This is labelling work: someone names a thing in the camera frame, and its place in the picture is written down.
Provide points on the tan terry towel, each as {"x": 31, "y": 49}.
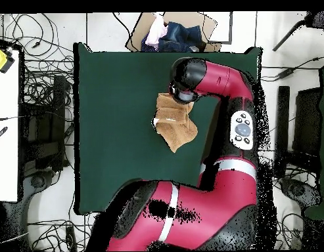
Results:
{"x": 174, "y": 128}

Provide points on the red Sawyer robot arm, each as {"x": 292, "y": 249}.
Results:
{"x": 219, "y": 199}

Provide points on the dark green table cloth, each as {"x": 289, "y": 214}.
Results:
{"x": 111, "y": 105}

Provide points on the blue denim jeans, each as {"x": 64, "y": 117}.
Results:
{"x": 182, "y": 36}

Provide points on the pale pink garment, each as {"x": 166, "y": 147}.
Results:
{"x": 155, "y": 34}

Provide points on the brown cardboard box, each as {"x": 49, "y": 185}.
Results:
{"x": 203, "y": 29}

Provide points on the black power strip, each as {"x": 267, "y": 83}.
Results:
{"x": 71, "y": 236}

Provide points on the white side table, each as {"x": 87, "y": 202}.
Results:
{"x": 5, "y": 157}

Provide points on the yellow emergency stop button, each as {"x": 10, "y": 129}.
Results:
{"x": 0, "y": 59}

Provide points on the black tripod stand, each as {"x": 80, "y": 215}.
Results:
{"x": 319, "y": 19}

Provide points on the black chair frame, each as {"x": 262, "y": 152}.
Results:
{"x": 59, "y": 105}
{"x": 282, "y": 118}

